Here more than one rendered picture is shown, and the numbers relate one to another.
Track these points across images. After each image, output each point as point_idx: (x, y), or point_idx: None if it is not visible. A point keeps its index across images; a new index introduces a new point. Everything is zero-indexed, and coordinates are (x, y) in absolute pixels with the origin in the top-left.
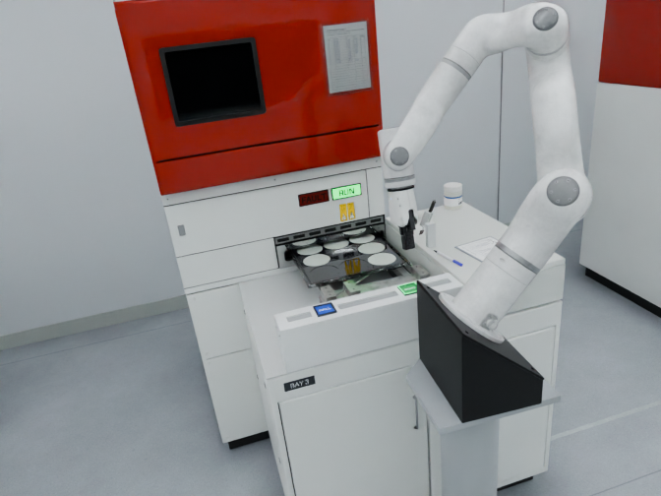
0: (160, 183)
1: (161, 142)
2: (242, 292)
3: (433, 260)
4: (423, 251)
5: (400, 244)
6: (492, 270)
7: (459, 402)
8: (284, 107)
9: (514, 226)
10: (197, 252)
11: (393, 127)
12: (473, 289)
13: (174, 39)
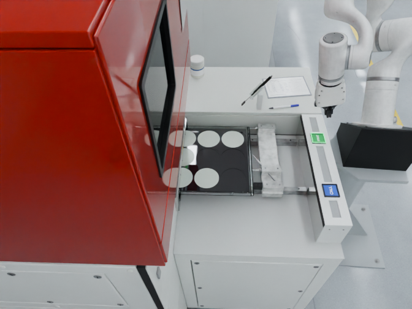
0: (165, 255)
1: (159, 213)
2: (195, 253)
3: (276, 114)
4: (260, 113)
5: (218, 121)
6: (392, 94)
7: (408, 163)
8: (177, 68)
9: (392, 64)
10: (163, 272)
11: (343, 37)
12: (389, 110)
13: (142, 53)
